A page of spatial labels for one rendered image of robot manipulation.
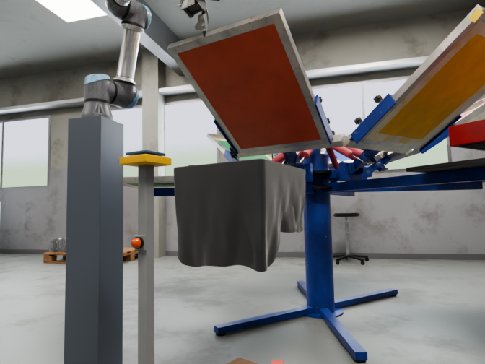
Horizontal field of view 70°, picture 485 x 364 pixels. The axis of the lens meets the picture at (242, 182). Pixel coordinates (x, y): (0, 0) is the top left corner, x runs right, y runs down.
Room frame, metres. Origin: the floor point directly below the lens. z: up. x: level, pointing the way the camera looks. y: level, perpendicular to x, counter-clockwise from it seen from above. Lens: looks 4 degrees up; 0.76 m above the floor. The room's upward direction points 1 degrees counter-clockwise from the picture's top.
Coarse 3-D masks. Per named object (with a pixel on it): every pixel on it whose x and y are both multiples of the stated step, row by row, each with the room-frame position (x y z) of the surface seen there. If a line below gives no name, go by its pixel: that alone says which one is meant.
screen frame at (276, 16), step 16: (256, 16) 1.37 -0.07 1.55; (272, 16) 1.33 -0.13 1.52; (208, 32) 1.49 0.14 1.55; (224, 32) 1.44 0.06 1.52; (240, 32) 1.42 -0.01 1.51; (288, 32) 1.38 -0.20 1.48; (176, 48) 1.58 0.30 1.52; (192, 48) 1.56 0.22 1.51; (288, 48) 1.44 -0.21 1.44; (192, 80) 1.73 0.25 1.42; (304, 80) 1.56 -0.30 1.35; (304, 96) 1.64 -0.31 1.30; (224, 128) 1.99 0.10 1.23; (320, 128) 1.80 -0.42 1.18; (288, 144) 1.98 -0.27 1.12; (304, 144) 1.95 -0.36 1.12
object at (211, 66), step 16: (208, 48) 1.53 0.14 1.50; (224, 48) 1.51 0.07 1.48; (192, 64) 1.64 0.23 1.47; (208, 64) 1.61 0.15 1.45; (224, 64) 1.59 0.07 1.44; (208, 80) 1.70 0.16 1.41; (224, 80) 1.68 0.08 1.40; (240, 80) 1.65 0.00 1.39; (208, 96) 1.80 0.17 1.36; (224, 96) 1.77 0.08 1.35; (240, 96) 1.74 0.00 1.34; (224, 112) 1.87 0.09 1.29; (240, 112) 1.84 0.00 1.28; (256, 112) 1.81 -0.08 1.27; (240, 128) 1.96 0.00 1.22; (256, 128) 1.92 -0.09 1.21; (240, 144) 2.09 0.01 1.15; (256, 144) 2.05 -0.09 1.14; (272, 144) 2.02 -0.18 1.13
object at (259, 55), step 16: (256, 32) 1.41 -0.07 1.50; (272, 32) 1.39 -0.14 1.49; (240, 48) 1.49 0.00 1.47; (256, 48) 1.47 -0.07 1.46; (272, 48) 1.45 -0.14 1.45; (240, 64) 1.57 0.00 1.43; (256, 64) 1.55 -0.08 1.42; (272, 64) 1.53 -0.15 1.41; (288, 64) 1.51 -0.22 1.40; (256, 80) 1.63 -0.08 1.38; (272, 80) 1.61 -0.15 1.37; (288, 80) 1.58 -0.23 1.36; (256, 96) 1.72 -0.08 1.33; (272, 96) 1.69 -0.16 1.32; (288, 96) 1.67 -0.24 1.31; (272, 112) 1.79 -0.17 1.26; (288, 112) 1.76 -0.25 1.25; (304, 112) 1.73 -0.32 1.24; (272, 128) 1.89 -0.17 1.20; (288, 128) 1.86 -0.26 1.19; (304, 128) 1.83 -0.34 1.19
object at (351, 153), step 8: (304, 152) 2.21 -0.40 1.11; (328, 152) 2.73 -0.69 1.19; (344, 152) 2.23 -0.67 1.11; (352, 152) 2.20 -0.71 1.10; (360, 152) 2.28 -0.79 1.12; (272, 160) 2.51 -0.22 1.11; (280, 160) 2.52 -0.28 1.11; (336, 160) 2.82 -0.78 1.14; (360, 160) 2.15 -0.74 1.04; (336, 168) 2.89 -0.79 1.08; (384, 168) 2.54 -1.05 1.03
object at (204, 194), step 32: (256, 160) 1.31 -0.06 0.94; (192, 192) 1.47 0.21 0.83; (224, 192) 1.39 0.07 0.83; (256, 192) 1.32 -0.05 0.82; (192, 224) 1.48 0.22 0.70; (224, 224) 1.39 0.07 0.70; (256, 224) 1.32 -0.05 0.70; (192, 256) 1.49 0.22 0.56; (224, 256) 1.41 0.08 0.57; (256, 256) 1.32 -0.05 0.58
